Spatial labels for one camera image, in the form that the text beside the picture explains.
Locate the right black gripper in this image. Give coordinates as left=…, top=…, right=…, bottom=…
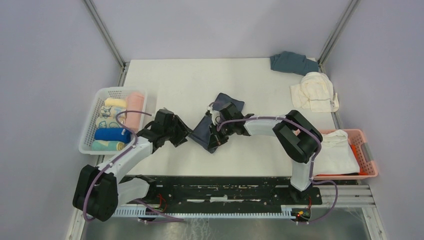
left=207, top=120, right=235, bottom=151

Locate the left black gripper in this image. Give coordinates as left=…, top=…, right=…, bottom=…
left=163, top=114, right=195, bottom=147

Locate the dark blue towel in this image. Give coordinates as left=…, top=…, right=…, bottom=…
left=189, top=92, right=245, bottom=154

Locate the pink towel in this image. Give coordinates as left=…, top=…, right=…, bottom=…
left=125, top=91, right=145, bottom=132

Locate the white plastic basket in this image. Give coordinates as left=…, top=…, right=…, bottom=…
left=78, top=86, right=148, bottom=155

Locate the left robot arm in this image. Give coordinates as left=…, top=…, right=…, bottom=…
left=72, top=109, right=192, bottom=222

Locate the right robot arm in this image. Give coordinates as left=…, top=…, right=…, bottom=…
left=205, top=102, right=323, bottom=204

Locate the blue rolled towel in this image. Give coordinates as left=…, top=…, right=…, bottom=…
left=94, top=128, right=132, bottom=144

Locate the patterned rolled towel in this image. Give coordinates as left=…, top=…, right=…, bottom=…
left=95, top=116, right=125, bottom=129
left=99, top=106, right=127, bottom=118

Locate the teal blue towel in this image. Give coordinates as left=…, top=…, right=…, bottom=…
left=269, top=51, right=320, bottom=76

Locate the cream white towel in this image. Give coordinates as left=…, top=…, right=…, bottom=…
left=289, top=72, right=340, bottom=113

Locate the white towel in basket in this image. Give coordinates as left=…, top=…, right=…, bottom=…
left=313, top=129, right=360, bottom=176

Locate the orange item in basket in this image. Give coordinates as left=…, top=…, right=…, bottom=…
left=349, top=144, right=368, bottom=176

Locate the pink plastic basket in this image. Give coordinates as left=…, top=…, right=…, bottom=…
left=314, top=129, right=378, bottom=180

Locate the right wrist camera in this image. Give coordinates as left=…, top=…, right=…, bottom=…
left=206, top=105, right=221, bottom=126

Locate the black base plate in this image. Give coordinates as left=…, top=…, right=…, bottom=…
left=122, top=175, right=359, bottom=215

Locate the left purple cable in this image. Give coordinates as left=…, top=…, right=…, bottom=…
left=82, top=110, right=185, bottom=223

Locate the white cable duct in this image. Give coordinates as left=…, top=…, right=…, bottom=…
left=112, top=205, right=296, bottom=220

